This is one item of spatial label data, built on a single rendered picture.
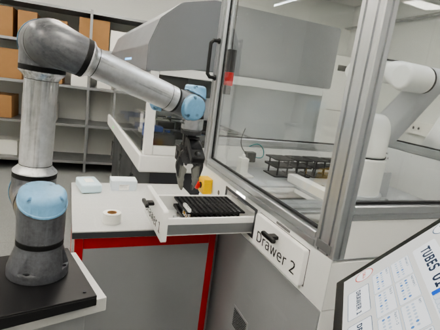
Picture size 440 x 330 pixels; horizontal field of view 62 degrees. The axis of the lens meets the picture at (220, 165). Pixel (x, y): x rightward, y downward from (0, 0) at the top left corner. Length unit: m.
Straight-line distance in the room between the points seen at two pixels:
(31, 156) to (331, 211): 0.81
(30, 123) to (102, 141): 4.45
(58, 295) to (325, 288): 0.67
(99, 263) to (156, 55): 1.11
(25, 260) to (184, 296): 0.81
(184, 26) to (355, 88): 1.33
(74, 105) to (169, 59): 3.51
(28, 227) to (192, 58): 1.39
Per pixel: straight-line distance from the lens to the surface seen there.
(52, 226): 1.02
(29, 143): 1.11
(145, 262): 1.56
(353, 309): 0.72
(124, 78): 1.00
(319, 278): 1.06
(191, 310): 1.74
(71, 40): 0.96
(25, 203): 1.01
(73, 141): 5.55
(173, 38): 2.10
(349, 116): 0.96
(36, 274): 1.06
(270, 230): 1.21
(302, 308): 1.14
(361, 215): 1.01
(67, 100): 5.48
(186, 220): 1.25
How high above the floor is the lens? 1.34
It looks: 12 degrees down
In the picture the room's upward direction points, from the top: 8 degrees clockwise
